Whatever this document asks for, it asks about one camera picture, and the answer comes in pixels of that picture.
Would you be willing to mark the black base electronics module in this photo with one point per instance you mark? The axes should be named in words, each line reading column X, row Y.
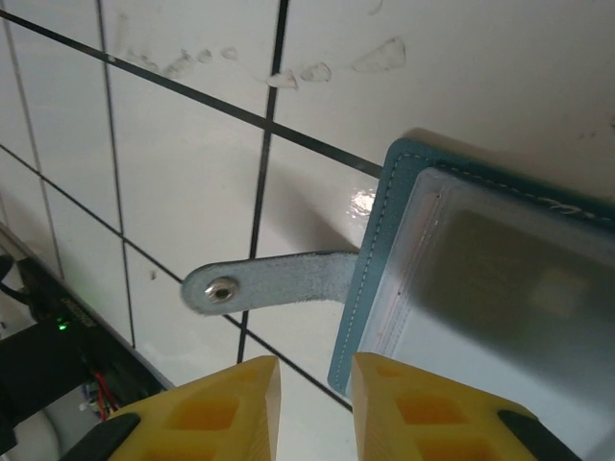
column 38, row 365

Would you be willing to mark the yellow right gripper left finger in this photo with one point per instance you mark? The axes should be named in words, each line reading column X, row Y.
column 202, row 427

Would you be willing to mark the teal leather card holder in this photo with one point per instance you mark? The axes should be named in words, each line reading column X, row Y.
column 384, row 225

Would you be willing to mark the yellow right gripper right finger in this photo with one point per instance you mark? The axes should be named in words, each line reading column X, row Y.
column 432, row 427

